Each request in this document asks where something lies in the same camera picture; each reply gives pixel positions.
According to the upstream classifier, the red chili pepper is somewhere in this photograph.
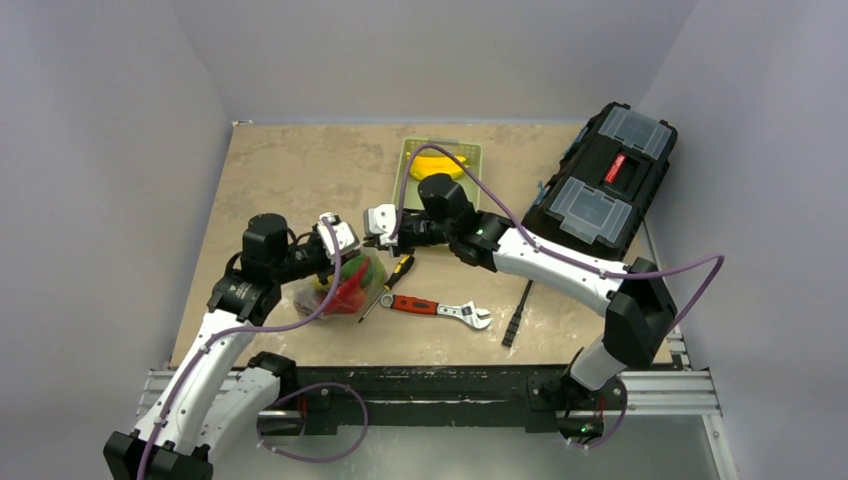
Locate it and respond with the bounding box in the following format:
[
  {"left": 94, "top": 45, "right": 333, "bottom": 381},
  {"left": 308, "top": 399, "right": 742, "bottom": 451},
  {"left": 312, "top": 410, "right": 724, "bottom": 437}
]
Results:
[{"left": 327, "top": 258, "right": 370, "bottom": 313}]

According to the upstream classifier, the green bell pepper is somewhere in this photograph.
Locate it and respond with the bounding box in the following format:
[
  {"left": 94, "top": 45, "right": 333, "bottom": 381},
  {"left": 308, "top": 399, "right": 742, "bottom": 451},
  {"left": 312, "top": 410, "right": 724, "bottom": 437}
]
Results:
[{"left": 341, "top": 252, "right": 385, "bottom": 289}]

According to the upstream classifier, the clear dotted zip top bag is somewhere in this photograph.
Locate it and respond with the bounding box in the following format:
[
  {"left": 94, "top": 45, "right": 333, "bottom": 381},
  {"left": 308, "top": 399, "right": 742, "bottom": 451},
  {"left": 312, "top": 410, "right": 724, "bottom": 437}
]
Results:
[{"left": 288, "top": 248, "right": 387, "bottom": 318}]

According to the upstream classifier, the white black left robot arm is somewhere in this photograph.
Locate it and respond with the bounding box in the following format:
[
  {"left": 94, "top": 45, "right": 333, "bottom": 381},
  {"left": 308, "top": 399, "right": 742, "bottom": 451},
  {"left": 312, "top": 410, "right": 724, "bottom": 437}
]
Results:
[{"left": 103, "top": 212, "right": 360, "bottom": 479}]

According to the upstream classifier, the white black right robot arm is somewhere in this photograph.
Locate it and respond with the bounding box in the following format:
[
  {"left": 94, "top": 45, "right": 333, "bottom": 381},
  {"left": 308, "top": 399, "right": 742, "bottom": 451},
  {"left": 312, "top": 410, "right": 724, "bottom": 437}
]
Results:
[{"left": 369, "top": 174, "right": 678, "bottom": 407}]

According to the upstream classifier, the yellow banana bunch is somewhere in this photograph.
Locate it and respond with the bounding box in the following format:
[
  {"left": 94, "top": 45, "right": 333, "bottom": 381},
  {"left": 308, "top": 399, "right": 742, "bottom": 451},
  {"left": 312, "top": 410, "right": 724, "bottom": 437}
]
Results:
[{"left": 401, "top": 153, "right": 465, "bottom": 181}]

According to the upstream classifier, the yellow black screwdriver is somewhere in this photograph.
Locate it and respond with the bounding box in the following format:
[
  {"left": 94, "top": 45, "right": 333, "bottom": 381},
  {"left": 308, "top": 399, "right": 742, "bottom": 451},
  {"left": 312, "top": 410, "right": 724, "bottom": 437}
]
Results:
[{"left": 358, "top": 255, "right": 415, "bottom": 323}]

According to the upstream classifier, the black hammer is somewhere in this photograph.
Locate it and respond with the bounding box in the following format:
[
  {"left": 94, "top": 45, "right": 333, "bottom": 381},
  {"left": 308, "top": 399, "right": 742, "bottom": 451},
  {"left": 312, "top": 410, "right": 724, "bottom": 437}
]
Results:
[{"left": 501, "top": 280, "right": 534, "bottom": 348}]

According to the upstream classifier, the black plastic toolbox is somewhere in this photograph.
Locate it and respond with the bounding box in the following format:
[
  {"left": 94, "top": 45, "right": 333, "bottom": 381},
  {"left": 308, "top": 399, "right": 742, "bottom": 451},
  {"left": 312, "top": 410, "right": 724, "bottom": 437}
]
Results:
[{"left": 522, "top": 102, "right": 678, "bottom": 261}]

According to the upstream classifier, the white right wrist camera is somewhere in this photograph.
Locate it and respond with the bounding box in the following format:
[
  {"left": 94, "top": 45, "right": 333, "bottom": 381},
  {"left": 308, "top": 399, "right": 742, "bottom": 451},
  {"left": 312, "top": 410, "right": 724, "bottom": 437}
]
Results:
[{"left": 363, "top": 203, "right": 399, "bottom": 251}]

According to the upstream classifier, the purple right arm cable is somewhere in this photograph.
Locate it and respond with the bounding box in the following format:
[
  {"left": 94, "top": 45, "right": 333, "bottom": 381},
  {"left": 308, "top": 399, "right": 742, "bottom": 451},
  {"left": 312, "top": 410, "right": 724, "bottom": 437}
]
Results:
[{"left": 390, "top": 144, "right": 725, "bottom": 452}]

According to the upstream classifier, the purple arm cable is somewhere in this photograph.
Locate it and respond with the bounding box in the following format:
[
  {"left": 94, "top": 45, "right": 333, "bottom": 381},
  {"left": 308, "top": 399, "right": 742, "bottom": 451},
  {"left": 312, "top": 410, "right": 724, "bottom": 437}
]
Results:
[
  {"left": 132, "top": 221, "right": 370, "bottom": 480},
  {"left": 390, "top": 144, "right": 725, "bottom": 452}
]

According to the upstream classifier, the red handled adjustable wrench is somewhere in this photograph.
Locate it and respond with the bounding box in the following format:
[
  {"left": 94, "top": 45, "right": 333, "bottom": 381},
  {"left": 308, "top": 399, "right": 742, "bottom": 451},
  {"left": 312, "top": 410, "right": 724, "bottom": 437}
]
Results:
[{"left": 378, "top": 293, "right": 492, "bottom": 330}]

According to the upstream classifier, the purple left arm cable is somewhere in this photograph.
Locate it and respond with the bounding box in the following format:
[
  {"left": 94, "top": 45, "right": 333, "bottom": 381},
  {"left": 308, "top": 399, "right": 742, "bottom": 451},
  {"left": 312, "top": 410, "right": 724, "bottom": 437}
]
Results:
[{"left": 132, "top": 221, "right": 370, "bottom": 480}]

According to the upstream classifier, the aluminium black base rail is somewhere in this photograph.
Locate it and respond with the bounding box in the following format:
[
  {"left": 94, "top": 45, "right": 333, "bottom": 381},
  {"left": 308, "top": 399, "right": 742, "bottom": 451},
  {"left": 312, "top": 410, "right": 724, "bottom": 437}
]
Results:
[{"left": 138, "top": 352, "right": 719, "bottom": 445}]

